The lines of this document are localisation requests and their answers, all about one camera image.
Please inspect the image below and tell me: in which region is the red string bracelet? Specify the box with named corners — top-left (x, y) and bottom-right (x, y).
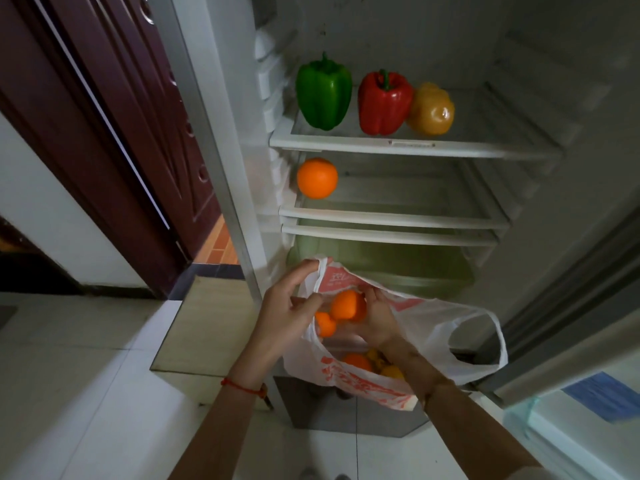
top-left (221, 377), bottom-right (269, 399)

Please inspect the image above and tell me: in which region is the wide white glass shelf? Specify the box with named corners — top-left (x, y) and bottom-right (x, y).
top-left (269, 87), bottom-right (566, 161)

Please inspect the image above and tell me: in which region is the dark wooden door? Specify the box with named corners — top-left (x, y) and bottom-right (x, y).
top-left (47, 0), bottom-right (223, 261)

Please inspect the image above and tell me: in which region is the white crisper cover shelf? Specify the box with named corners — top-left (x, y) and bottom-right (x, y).
top-left (282, 223), bottom-right (501, 247)

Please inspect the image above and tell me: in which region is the orange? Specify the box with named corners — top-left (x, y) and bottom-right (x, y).
top-left (296, 157), bottom-right (339, 200)
top-left (329, 289), bottom-right (368, 323)
top-left (341, 352), bottom-right (374, 373)
top-left (313, 311), bottom-right (337, 339)

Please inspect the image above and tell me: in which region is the person's left hand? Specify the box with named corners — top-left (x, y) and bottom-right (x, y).
top-left (229, 259), bottom-right (323, 388)

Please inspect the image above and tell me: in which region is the dark sliding door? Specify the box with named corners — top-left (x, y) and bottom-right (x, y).
top-left (0, 217), bottom-right (83, 295)

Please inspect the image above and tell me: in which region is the white red-printed plastic bag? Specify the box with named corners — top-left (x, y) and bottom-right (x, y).
top-left (282, 258), bottom-right (509, 411)

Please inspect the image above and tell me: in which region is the green bell pepper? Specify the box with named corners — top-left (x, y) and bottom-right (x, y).
top-left (295, 52), bottom-right (353, 131)

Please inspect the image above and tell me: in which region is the person's right hand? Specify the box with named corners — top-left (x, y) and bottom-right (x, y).
top-left (345, 286), bottom-right (403, 351)

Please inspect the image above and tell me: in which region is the blue inner door sticker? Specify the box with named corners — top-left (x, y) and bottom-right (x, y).
top-left (561, 372), bottom-right (640, 425)

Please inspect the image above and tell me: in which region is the dark red refrigerator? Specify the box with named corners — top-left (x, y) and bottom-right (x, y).
top-left (149, 0), bottom-right (640, 480)

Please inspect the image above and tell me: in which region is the dark wooden door frame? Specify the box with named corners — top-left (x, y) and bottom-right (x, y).
top-left (0, 0), bottom-right (193, 298)

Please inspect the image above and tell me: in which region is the beige small cabinet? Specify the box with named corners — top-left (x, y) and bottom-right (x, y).
top-left (149, 275), bottom-right (281, 411)

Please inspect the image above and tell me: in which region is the clear bottom door bin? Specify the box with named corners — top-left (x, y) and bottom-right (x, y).
top-left (502, 397), bottom-right (640, 480)

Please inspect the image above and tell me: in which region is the person's right forearm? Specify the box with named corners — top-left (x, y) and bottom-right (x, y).
top-left (382, 334), bottom-right (543, 480)

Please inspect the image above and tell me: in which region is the red bell pepper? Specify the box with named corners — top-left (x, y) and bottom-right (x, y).
top-left (357, 69), bottom-right (415, 137)

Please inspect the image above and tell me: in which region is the narrow white glass shelf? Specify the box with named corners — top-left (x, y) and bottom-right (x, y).
top-left (279, 157), bottom-right (511, 229)

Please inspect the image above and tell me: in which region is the yellow bell pepper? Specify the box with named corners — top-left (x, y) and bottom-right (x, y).
top-left (405, 82), bottom-right (456, 137)

